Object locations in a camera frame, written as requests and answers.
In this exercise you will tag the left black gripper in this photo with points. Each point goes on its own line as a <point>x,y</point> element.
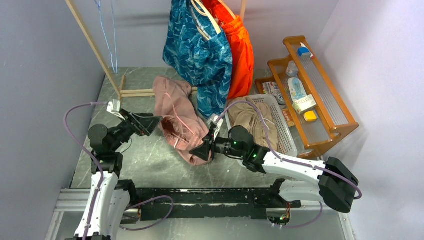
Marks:
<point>141,123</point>

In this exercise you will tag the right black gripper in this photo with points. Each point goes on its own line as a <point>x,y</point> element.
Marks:
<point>202,151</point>

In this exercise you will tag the pink shorts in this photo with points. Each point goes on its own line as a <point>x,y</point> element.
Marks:
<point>170,126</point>

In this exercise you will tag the beige shorts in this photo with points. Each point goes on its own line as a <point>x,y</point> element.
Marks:
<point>242,114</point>

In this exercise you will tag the blue patterned shorts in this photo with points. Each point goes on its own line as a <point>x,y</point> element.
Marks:
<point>206,65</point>

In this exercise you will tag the wooden hanger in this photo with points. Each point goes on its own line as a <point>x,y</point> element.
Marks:
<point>202,10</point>
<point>227,9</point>

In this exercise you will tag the pink hanger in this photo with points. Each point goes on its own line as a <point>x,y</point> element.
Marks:
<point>177,116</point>

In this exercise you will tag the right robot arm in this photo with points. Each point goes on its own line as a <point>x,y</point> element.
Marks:
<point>329,182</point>

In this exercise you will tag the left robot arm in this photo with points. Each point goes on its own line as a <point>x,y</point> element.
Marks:
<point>109,196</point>

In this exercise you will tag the orange shorts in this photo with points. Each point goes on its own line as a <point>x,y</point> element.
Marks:
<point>241,49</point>

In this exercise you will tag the white plastic basket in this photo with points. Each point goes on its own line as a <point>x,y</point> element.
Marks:
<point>286,144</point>

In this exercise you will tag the small card pack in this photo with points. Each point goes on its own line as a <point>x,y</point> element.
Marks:
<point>271,88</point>

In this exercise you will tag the orange snack pack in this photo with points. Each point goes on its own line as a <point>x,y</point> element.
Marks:
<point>288,118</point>

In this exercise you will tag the round tin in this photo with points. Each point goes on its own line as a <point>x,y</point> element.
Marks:
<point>280,100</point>

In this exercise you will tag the white box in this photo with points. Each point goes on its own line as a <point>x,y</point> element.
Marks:
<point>304,104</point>

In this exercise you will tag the blue white tube pack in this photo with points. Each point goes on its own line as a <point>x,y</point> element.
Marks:
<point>296,89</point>

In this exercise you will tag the yellow block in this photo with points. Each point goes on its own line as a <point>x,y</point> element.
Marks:
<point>310,116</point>

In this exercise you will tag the wooden tiered shelf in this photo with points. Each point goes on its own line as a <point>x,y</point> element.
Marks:
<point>335,122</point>

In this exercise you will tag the clear small bottle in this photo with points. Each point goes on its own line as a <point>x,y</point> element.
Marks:
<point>292,69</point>

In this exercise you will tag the blue white eraser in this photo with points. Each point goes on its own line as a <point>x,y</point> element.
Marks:
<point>303,51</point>

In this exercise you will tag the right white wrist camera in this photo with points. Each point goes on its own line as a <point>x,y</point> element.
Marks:
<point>217,122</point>

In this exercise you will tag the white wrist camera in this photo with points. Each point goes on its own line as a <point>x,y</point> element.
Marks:
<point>217,122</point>
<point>114,108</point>

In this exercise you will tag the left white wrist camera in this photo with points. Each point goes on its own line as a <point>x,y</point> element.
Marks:
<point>114,108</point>

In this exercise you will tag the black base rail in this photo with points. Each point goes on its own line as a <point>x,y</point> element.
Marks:
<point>197,203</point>

